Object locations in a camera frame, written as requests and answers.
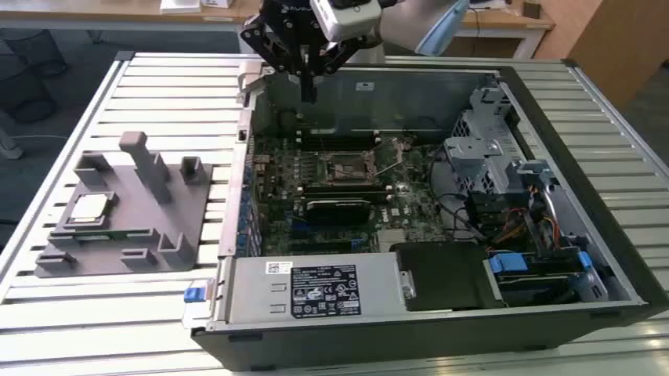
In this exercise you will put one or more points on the silver chipset heatsink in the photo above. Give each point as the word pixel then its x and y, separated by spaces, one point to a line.
pixel 391 239

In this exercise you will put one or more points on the silver power supply unit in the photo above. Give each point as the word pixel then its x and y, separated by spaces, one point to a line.
pixel 251 290

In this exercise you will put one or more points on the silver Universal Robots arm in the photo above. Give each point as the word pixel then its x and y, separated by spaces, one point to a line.
pixel 396 27

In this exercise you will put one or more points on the black drive connector block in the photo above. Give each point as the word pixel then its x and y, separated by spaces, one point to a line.
pixel 486 211

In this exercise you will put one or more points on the wooden cabinet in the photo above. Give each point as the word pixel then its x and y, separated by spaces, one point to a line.
pixel 617 47

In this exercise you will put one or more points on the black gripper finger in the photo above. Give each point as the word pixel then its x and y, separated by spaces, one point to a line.
pixel 268 47
pixel 334 58

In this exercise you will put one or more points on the black graphics card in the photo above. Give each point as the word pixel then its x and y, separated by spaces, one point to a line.
pixel 336 213

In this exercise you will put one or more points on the green motherboard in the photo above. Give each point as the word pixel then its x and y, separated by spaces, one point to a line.
pixel 413 196

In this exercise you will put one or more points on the plain white box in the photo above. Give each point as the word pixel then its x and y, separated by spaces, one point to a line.
pixel 180 7

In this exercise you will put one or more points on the blue disk carrier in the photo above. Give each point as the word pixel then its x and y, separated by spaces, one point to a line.
pixel 509 263

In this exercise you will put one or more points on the CPU socket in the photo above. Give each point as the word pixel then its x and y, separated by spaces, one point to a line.
pixel 344 168

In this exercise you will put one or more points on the long wooden desk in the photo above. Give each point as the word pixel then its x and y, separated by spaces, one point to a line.
pixel 183 21

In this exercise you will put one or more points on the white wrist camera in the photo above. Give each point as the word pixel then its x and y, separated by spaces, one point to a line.
pixel 350 19

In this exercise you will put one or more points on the grey plastic parts rack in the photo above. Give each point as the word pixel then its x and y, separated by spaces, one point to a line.
pixel 131 219

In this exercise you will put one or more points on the black open PC case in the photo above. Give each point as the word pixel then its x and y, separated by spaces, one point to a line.
pixel 366 344

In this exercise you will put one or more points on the green RAM stick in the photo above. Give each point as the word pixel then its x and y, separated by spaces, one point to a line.
pixel 117 235

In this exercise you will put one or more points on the white box with print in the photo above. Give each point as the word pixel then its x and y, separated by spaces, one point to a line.
pixel 216 3

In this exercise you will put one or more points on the silver square CPU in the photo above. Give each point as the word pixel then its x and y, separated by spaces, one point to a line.
pixel 91 207

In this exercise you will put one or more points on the grey desk foot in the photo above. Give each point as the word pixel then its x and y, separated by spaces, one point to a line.
pixel 11 150

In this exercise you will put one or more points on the blue case latch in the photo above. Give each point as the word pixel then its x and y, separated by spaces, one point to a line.
pixel 194 295

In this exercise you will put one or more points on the black RAM slot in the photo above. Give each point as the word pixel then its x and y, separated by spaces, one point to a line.
pixel 339 134
pixel 344 196
pixel 344 189
pixel 339 142

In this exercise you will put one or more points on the silver metal drive cage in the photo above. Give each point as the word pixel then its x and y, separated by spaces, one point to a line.
pixel 470 156

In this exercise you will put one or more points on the small dark box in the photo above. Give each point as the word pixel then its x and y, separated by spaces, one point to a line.
pixel 531 9

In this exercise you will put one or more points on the black expansion slot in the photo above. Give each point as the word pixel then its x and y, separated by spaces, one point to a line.
pixel 323 246

